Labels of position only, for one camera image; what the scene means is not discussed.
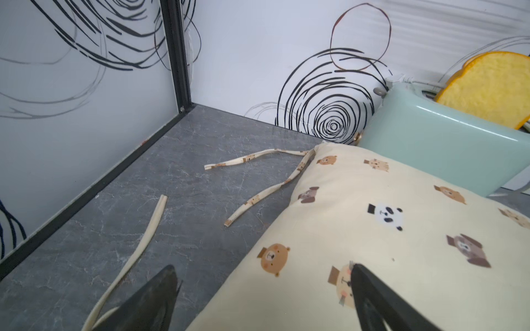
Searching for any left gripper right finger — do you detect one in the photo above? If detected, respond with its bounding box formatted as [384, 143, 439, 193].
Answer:
[351, 263, 439, 331]

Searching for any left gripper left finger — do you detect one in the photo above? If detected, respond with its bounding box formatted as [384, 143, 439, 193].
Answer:
[94, 265, 180, 330]

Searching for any cream animal print pillowcase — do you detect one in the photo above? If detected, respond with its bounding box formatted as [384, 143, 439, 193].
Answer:
[190, 143, 529, 330]

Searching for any mint green toaster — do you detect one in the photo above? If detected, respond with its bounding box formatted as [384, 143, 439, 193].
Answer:
[358, 83, 529, 197]

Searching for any yellow toast slice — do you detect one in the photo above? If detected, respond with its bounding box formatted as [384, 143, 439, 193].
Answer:
[435, 52, 529, 130]

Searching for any white toaster power cord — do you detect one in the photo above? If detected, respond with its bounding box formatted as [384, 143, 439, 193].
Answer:
[384, 74, 444, 90]

